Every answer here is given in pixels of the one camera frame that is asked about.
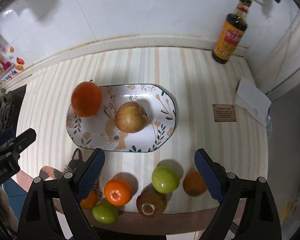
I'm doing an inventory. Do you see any green apple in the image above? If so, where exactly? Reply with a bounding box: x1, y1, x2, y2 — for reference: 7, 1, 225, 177
92, 199, 119, 224
152, 166, 180, 194

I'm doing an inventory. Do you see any dark orange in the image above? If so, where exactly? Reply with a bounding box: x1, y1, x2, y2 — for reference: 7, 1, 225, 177
183, 171, 207, 197

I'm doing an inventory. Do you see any small mandarin orange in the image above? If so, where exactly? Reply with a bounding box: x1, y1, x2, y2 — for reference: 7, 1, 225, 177
104, 179, 133, 206

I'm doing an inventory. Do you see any large orange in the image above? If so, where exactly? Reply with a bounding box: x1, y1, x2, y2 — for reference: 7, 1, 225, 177
71, 81, 102, 118

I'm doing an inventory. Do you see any dark red brown apple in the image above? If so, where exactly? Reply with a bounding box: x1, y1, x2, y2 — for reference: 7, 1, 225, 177
136, 189, 167, 218

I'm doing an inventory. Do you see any yellow red apple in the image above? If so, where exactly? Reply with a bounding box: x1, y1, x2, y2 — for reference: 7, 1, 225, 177
115, 101, 149, 133

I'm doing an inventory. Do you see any black gas stove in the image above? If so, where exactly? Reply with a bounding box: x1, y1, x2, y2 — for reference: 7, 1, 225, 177
0, 85, 26, 134

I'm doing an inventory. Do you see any brown tablecloth label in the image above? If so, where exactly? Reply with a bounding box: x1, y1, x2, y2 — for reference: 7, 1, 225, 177
212, 104, 237, 122

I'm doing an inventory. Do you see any white tissue paper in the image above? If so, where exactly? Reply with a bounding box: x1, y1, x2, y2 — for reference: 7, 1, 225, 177
235, 77, 271, 126

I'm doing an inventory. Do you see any soy sauce bottle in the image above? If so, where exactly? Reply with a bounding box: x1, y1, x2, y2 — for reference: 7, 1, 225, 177
212, 0, 252, 64

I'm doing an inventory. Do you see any colourful wall sticker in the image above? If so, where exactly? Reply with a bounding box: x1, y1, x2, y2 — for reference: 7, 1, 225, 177
0, 38, 25, 88

